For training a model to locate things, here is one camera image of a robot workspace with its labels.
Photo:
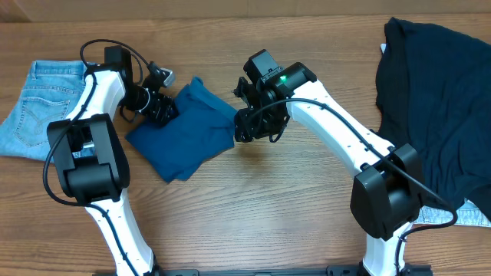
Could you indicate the light grey denim garment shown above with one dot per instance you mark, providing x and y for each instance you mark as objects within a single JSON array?
[{"x": 468, "y": 215}]

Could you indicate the folded light blue jeans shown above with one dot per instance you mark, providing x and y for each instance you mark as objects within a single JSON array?
[{"x": 52, "y": 90}]

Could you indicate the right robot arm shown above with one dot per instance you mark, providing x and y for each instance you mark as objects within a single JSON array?
[{"x": 385, "y": 198}]

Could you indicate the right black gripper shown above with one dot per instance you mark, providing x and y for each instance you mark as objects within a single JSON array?
[{"x": 243, "y": 125}]

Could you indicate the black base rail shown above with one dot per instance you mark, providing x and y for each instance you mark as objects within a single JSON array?
[{"x": 261, "y": 272}]

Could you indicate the dark navy shirt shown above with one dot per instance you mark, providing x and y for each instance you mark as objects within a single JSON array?
[{"x": 433, "y": 92}]

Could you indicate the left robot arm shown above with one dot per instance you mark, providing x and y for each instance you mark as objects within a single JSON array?
[{"x": 92, "y": 168}]

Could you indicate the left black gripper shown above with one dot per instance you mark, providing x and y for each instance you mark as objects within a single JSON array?
[{"x": 163, "y": 111}]

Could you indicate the blue polo shirt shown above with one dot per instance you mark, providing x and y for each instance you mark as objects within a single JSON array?
[{"x": 203, "y": 129}]

